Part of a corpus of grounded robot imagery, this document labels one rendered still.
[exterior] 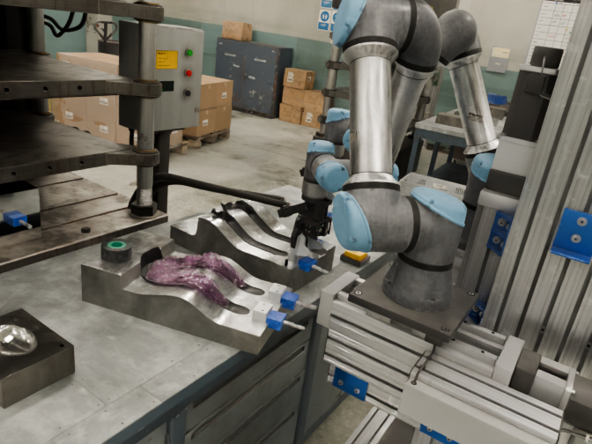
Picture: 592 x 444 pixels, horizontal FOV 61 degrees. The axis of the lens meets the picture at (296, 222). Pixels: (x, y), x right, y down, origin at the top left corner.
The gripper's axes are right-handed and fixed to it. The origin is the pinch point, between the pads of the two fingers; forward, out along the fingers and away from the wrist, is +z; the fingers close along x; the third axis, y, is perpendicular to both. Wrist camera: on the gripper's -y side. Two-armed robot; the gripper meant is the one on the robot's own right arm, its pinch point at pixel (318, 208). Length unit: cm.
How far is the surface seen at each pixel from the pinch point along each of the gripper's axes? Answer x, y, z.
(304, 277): -27.6, 14.4, 11.9
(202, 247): -36.1, -20.5, 12.0
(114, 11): -35, -66, -55
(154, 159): -25, -57, -7
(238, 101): 515, -474, 78
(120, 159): -35, -64, -6
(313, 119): 541, -340, 82
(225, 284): -55, 6, 7
